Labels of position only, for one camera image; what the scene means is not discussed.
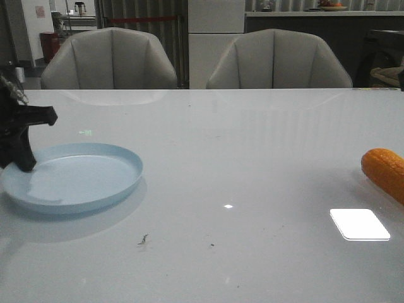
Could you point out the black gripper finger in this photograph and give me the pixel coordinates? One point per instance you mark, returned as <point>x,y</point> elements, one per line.
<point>21,152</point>
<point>35,115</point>

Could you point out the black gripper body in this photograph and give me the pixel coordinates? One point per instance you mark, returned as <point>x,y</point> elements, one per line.
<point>9,112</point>

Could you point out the light blue round plate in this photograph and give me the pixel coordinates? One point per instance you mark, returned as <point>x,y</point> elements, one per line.
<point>74,178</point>

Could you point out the orange corn cob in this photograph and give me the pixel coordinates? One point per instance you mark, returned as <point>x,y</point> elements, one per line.
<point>385,169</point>

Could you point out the red trash bin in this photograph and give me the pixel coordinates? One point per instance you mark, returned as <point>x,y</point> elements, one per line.
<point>50,44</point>

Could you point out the left grey upholstered chair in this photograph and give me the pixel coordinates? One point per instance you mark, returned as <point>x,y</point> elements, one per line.
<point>110,58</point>

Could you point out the grey upholstered chair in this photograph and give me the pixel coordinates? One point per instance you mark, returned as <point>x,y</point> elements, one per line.
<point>276,59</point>
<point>110,58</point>

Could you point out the red barrier belt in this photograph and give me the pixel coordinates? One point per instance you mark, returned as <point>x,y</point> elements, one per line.
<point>142,20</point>

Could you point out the white cabinet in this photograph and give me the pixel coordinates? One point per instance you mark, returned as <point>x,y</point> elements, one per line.
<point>211,27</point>

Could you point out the right grey upholstered chair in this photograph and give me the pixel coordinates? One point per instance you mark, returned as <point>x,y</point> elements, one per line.
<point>276,59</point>

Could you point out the fruit bowl on counter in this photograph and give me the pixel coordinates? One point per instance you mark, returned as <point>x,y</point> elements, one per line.
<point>329,5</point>

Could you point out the dark counter with white top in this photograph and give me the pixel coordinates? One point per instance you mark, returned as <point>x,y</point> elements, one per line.
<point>344,31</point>

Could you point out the coloured sticker strip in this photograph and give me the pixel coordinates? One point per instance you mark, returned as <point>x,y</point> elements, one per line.
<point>377,89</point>

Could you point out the dark brown armchair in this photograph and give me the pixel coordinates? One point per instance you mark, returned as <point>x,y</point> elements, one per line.
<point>381,59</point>

